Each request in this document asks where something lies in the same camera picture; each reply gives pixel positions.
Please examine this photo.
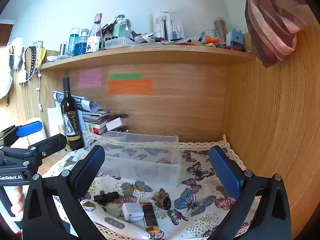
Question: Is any orange sticky note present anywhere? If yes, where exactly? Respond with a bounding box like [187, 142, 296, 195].
[108, 79, 153, 95]

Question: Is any white charger plug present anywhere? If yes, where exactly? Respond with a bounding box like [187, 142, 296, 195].
[122, 202, 145, 222]

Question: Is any small black clip device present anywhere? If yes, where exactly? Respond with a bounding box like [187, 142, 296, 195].
[94, 191, 120, 205]

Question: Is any stack of books and papers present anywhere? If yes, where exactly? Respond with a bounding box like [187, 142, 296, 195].
[52, 90, 103, 113]

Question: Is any green pump bottle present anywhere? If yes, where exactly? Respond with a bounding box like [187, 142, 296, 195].
[112, 14, 125, 39]

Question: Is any green sticky note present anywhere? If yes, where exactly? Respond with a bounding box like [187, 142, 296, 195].
[110, 73, 142, 80]

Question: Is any blue and white box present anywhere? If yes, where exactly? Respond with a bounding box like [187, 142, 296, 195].
[226, 28, 244, 49]

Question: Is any clear plastic storage box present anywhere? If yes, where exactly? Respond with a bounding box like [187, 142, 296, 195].
[96, 131, 182, 188]

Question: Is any brown pink curtain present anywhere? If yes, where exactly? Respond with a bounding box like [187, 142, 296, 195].
[210, 0, 308, 68]

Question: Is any small white box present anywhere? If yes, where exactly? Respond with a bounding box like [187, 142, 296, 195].
[105, 117, 128, 132]

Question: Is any clear plastic tray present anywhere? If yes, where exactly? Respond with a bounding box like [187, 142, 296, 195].
[105, 37, 135, 50]

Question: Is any teal plastic bottle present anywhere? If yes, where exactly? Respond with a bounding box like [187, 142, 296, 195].
[69, 28, 80, 55]

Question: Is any white fluffy cloth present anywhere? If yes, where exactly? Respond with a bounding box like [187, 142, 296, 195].
[0, 38, 24, 99]

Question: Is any wooden shelf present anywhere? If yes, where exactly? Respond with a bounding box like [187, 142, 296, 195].
[40, 42, 257, 71]

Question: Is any white printed paper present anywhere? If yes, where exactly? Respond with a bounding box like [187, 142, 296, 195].
[47, 107, 63, 137]

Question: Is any brown butterfly hair clip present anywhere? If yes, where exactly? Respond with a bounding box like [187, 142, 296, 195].
[151, 188, 172, 210]

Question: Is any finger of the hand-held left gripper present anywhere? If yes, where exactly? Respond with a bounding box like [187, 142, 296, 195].
[0, 121, 43, 147]
[0, 133, 68, 176]

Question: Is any black and white beaded band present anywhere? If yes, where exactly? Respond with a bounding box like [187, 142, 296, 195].
[29, 46, 38, 80]

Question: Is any pink sticky note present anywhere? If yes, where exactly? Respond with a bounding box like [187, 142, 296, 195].
[79, 68, 103, 88]

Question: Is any clear bottle with pink label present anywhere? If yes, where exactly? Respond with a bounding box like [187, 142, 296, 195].
[89, 13, 103, 53]

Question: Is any toothbrush package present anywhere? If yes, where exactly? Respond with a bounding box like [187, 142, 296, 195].
[153, 10, 185, 42]

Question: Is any clear glass perfume bottle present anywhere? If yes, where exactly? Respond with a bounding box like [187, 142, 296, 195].
[120, 19, 132, 38]

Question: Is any short glass jar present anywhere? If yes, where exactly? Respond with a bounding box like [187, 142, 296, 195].
[202, 29, 217, 40]

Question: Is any white wall charger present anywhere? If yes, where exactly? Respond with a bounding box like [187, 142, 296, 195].
[19, 62, 27, 83]

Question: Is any dark wine bottle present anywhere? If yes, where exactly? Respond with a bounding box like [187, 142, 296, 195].
[61, 77, 85, 152]

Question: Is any person's left hand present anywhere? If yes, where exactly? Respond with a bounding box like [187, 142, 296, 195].
[10, 184, 26, 221]

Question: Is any yellow hanging item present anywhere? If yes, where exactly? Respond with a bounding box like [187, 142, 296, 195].
[37, 47, 47, 69]

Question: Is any butterfly print lace cloth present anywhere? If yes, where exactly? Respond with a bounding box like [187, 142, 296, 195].
[42, 134, 260, 240]

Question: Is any white handheld massager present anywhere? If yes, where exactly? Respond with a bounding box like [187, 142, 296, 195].
[80, 199, 150, 240]

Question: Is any white printed mug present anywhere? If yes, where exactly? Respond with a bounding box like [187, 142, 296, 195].
[86, 36, 100, 54]

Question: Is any tall glass jar with sticks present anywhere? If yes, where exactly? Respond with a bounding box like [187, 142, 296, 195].
[214, 17, 227, 45]

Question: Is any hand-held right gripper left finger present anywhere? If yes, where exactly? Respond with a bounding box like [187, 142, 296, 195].
[22, 145, 107, 240]

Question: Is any blue patterned glass bottle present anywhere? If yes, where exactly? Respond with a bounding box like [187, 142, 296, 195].
[74, 29, 89, 56]

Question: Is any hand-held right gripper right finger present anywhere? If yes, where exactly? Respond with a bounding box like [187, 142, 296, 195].
[209, 145, 292, 240]

